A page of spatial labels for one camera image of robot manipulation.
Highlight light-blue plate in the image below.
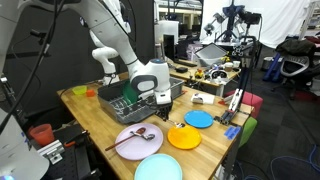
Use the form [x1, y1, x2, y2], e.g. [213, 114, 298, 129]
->
[134, 153, 184, 180]

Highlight small metal spoon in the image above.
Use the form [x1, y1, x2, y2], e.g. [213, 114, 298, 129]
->
[168, 120, 186, 129]

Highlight black aluminium camera stand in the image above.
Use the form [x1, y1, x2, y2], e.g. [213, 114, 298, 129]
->
[214, 34, 261, 126]

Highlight yellow-green small bowl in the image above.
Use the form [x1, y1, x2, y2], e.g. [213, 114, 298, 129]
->
[71, 85, 88, 96]

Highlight white rounded device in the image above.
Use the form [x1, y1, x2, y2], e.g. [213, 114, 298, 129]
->
[0, 106, 51, 180]

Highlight green plate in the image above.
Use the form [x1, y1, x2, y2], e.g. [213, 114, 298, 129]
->
[122, 81, 140, 105]

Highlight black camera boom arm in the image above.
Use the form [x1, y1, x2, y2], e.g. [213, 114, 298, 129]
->
[0, 29, 52, 61]

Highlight pink stool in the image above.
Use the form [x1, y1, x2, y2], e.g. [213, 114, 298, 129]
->
[223, 89, 264, 120]

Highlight pink plate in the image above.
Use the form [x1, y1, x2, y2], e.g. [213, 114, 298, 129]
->
[114, 122, 165, 162]

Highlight grey dish rack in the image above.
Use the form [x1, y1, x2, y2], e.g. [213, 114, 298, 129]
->
[97, 79, 158, 125]

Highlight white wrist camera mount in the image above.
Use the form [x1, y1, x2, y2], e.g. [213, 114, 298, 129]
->
[154, 89, 173, 106]

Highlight bright blue plate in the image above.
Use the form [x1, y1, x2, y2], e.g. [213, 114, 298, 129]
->
[183, 110, 214, 129]

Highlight red-orange plastic cup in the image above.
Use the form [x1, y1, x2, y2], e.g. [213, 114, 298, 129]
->
[28, 123, 55, 147]

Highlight orange plate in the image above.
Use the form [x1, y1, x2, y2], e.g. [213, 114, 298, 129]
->
[166, 124, 203, 151]

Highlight green stool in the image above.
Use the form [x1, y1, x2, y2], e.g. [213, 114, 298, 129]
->
[239, 116, 259, 148]

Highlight brown wooden spoon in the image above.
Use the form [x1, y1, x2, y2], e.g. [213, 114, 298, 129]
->
[105, 126, 147, 152]

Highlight blue leaning object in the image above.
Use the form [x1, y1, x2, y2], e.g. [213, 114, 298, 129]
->
[262, 53, 282, 83]

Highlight black stereo camera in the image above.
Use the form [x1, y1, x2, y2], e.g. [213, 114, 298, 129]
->
[239, 11, 263, 26]

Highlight white black headset device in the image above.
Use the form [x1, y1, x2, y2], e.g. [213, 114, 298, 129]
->
[209, 68, 230, 85]

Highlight white backdrop sheet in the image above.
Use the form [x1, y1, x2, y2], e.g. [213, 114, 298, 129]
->
[199, 0, 313, 49]

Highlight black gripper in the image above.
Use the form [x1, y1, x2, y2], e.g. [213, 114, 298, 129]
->
[153, 100, 174, 123]

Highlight large metal spoon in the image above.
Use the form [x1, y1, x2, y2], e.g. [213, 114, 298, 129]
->
[129, 130, 157, 142]

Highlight black tripod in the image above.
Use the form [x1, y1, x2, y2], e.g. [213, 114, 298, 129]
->
[0, 75, 29, 129]

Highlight grey plastic bin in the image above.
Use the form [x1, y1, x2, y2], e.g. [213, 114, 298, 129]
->
[169, 77, 185, 100]

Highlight black computer monitor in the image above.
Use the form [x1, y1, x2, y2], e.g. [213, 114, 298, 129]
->
[163, 33, 177, 64]

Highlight wooden desk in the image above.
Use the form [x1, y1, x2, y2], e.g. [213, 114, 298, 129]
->
[166, 61, 242, 98]

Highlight aluminium bracket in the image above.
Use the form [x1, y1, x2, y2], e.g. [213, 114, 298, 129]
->
[36, 139, 66, 165]

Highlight office chair with jacket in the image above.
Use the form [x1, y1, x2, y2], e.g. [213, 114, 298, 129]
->
[274, 39, 318, 101]

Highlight clear plastic storage bin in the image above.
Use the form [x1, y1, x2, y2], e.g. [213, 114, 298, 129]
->
[194, 43, 228, 68]

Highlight black keyboard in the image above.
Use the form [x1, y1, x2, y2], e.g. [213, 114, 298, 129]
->
[173, 58, 198, 68]

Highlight black clamp stand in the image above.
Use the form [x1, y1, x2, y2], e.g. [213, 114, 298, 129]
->
[63, 129, 103, 180]

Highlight grey blue robot rig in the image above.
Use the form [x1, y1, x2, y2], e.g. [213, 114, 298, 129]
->
[203, 0, 248, 43]

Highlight yellow toy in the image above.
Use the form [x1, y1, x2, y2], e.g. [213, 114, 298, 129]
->
[194, 68, 205, 80]

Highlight small white box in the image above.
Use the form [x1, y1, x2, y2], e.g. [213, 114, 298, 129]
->
[190, 92, 216, 106]

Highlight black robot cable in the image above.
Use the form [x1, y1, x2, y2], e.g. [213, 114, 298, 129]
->
[0, 0, 68, 134]

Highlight blue floor cables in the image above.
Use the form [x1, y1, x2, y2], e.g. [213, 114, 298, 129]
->
[269, 143, 320, 180]

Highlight blue tape patch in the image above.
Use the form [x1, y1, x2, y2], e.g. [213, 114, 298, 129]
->
[223, 126, 242, 141]

